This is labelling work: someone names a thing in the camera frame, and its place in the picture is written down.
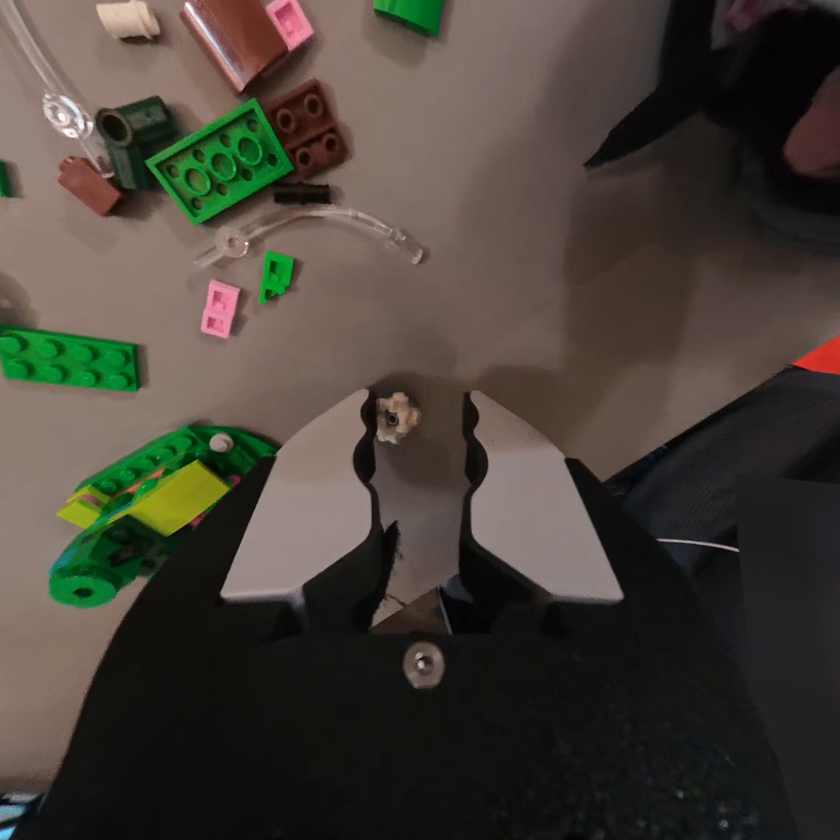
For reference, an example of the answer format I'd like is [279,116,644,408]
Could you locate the cream cylinder lego piece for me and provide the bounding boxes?
[96,0,161,41]

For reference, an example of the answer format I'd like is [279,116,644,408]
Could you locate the small green lego clip plate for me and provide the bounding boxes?
[257,251,295,305]

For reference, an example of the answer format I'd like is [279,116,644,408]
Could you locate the pink lego plate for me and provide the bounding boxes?
[199,280,241,340]
[265,0,315,52]

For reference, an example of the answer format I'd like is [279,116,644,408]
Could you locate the black lego pin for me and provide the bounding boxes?
[272,182,333,206]

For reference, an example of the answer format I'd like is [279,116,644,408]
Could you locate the person's right hand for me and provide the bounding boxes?
[783,97,840,179]

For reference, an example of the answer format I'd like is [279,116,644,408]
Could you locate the orange object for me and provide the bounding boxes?
[789,336,840,375]

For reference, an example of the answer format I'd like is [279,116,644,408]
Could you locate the clear curved lego piece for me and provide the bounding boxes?
[0,0,114,179]
[194,204,427,269]

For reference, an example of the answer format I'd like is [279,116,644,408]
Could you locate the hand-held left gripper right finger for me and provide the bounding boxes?
[458,390,624,603]

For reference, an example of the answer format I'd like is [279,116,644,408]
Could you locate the green upturned lego plate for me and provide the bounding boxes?
[145,98,295,226]

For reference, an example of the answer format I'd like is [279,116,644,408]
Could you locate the brown square lego plate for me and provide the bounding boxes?
[265,79,348,177]

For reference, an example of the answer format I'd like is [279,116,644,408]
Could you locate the small brown lego brick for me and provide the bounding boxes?
[57,155,124,218]

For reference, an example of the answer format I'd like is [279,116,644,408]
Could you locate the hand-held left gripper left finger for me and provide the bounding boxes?
[220,388,398,601]

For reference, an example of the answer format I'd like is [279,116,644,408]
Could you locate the white flower lego piece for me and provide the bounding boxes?
[375,392,421,445]

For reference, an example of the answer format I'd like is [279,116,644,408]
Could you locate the green studded lego plate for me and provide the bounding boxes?
[0,327,140,393]

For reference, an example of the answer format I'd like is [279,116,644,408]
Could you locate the dark green holed lego brick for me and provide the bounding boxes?
[95,96,179,192]

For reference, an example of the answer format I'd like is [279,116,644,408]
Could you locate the green curved lego slope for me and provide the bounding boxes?
[372,0,446,39]

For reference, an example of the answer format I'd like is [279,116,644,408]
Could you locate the person's dark trousers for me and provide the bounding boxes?
[602,366,840,592]

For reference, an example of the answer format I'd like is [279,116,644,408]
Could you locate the brown curved lego slope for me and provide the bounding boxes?
[178,0,291,95]

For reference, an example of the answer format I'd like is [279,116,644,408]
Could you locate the green lego model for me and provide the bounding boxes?
[48,423,281,609]

